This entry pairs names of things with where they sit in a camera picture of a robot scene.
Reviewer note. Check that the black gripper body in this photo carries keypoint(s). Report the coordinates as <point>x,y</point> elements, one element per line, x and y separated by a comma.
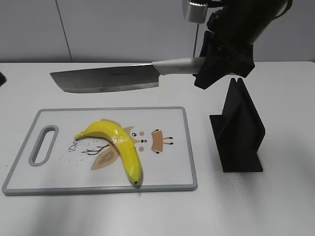
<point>234,26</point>

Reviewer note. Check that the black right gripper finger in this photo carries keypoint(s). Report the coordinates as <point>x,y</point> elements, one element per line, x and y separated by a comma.
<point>240,64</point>

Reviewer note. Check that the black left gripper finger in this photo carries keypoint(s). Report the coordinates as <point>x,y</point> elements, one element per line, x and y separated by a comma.
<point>215,54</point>

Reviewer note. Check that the white handled kitchen knife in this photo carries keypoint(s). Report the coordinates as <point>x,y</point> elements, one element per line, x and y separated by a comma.
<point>124,78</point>

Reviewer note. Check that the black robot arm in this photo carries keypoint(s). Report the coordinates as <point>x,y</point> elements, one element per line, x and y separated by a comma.
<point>265,11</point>

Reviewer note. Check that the yellow plastic banana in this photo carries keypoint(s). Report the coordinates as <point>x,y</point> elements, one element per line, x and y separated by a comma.
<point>122,143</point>

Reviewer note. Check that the black knife stand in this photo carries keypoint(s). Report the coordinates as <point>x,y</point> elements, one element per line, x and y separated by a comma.
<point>238,130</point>

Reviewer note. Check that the grey rimmed white cutting board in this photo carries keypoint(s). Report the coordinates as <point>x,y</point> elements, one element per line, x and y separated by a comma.
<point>51,162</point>

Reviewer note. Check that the black object at left edge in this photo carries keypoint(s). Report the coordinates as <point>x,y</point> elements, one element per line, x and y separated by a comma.
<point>2,79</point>

